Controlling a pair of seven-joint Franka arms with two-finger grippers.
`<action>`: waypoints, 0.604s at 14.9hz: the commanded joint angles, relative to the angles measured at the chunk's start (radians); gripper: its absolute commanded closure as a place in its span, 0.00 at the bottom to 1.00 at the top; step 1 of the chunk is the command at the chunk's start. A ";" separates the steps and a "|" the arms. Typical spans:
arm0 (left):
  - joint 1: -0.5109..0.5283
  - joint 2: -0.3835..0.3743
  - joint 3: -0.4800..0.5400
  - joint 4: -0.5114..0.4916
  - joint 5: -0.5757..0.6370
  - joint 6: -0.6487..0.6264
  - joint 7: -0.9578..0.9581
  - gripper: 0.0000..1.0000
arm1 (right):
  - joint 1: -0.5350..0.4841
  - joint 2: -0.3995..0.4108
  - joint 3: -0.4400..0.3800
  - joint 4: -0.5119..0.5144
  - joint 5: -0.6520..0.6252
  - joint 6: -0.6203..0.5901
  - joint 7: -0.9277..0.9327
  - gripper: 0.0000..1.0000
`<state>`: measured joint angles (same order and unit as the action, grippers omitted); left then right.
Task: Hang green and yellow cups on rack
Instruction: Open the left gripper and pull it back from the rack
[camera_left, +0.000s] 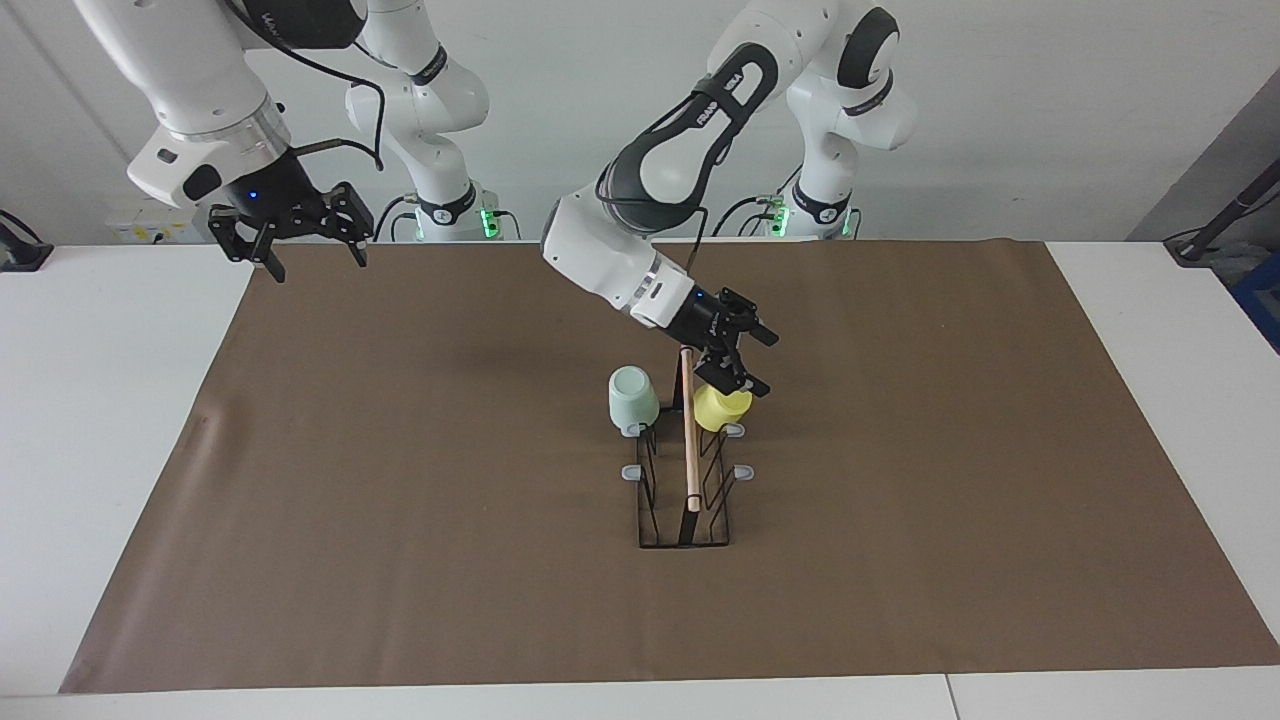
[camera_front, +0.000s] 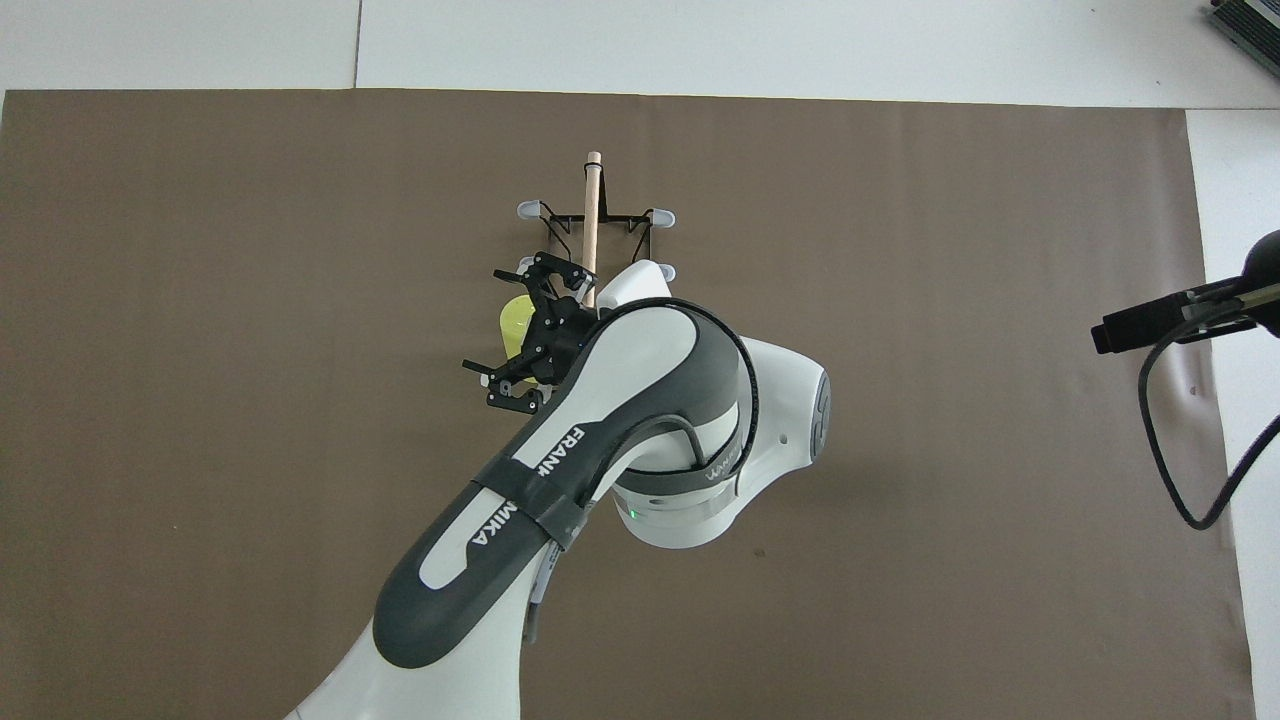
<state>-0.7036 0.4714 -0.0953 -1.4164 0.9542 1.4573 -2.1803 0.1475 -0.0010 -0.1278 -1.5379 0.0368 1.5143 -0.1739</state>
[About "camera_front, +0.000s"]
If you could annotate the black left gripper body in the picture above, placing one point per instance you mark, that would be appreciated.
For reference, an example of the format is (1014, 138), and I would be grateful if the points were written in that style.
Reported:
(562, 340)

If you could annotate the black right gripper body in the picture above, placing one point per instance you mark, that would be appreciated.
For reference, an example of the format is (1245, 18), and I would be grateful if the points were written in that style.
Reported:
(1268, 280)

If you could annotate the yellow plastic cup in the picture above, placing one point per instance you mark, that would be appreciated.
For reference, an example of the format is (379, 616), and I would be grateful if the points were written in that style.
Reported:
(515, 325)

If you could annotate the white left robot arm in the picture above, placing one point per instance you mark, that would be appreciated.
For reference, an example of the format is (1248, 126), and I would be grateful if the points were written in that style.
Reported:
(650, 350)

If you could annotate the grey ribbed device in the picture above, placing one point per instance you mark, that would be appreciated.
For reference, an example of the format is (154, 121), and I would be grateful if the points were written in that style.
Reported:
(1250, 20)

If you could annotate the brown paper table mat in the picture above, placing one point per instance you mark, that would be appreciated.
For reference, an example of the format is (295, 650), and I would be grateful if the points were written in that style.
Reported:
(200, 400)

